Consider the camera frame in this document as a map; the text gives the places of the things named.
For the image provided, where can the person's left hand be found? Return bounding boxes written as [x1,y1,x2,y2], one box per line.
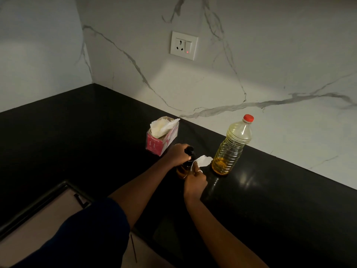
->
[164,143,192,168]

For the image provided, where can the person's right hand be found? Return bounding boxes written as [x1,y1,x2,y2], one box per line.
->
[183,161,208,203]

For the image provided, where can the small glass oil dispenser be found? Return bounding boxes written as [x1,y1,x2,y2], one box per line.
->
[176,162,193,179]

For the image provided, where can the single tissue sheet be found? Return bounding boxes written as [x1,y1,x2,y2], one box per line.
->
[190,155,213,172]

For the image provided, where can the large clear plastic oil bottle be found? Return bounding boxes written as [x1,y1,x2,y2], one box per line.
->
[211,121,253,176]

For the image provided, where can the person's right forearm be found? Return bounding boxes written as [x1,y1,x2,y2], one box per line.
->
[184,197,270,268]

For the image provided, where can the person's left forearm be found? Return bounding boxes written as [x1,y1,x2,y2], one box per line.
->
[108,160,175,229]

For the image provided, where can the black countertop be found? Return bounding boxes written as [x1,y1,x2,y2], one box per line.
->
[0,83,357,268]

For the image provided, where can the beige lower cabinet front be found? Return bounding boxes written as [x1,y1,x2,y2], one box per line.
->
[0,181,173,268]

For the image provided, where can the pink tissue box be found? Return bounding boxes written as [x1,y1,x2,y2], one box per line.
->
[145,116,180,157]

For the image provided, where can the white tissues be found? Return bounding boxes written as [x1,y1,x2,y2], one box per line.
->
[150,117,181,139]

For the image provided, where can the white wall socket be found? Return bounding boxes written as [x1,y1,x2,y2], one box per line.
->
[170,31,199,61]

